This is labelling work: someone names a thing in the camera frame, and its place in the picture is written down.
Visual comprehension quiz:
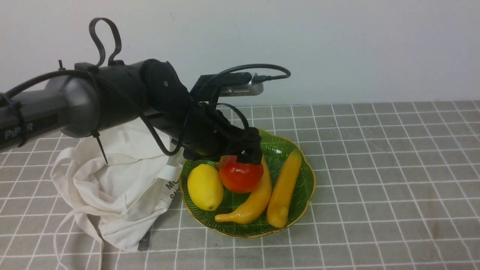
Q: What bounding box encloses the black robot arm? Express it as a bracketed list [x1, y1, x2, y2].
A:
[0, 60, 263, 164]

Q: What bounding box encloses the white cloth tote bag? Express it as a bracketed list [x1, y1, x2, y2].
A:
[50, 118, 183, 252]

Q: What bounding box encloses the yellow lemon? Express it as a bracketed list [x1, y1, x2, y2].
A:
[187, 164, 224, 211]

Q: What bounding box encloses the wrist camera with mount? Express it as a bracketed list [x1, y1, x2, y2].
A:
[190, 72, 264, 103]

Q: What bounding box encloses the yellow banana right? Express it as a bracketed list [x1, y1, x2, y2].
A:
[266, 149, 302, 228]

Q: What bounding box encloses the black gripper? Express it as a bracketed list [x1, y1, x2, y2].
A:
[165, 103, 263, 165]

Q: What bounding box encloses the red tomato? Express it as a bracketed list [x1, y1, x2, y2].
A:
[218, 156, 264, 194]

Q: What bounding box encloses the yellow banana left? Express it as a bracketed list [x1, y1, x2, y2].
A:
[215, 158, 272, 225]

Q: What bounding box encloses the black cable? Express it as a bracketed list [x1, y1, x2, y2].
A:
[0, 17, 291, 156]

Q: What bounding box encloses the grey checkered tablecloth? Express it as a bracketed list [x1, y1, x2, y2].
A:
[0, 100, 480, 270]

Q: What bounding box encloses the yellow banana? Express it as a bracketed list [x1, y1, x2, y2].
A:
[266, 149, 302, 228]
[215, 158, 272, 225]

